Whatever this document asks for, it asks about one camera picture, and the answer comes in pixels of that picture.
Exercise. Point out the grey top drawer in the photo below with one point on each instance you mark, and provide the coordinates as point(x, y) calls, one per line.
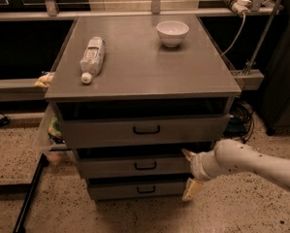
point(142, 131)

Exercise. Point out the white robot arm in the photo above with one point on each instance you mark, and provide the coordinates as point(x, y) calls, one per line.
point(230, 157)

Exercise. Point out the black floor frame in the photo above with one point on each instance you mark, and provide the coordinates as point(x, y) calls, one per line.
point(28, 189)

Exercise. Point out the white power strip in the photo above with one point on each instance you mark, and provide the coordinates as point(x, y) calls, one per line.
point(239, 7)

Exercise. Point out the clear plastic bottle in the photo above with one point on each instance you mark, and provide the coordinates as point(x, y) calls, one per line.
point(92, 61)

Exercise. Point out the yellow snack bag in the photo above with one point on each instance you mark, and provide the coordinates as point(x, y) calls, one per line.
point(45, 80)

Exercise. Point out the grey metal rail frame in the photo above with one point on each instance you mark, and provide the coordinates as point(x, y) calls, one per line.
point(26, 90)

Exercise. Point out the grey drawer cabinet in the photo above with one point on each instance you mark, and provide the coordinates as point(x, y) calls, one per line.
point(141, 78)

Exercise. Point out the clear plastic storage bin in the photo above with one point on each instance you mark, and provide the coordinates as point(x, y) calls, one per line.
point(44, 144)

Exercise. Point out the grey bottom drawer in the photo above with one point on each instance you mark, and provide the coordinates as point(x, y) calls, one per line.
point(137, 190)

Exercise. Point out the grey drawer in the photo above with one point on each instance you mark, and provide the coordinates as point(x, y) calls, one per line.
point(137, 190)
point(142, 131)
point(133, 166)

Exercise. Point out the white ceramic bowl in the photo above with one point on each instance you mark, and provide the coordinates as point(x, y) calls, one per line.
point(172, 33)

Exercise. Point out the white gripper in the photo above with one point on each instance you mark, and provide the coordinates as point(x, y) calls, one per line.
point(197, 167)

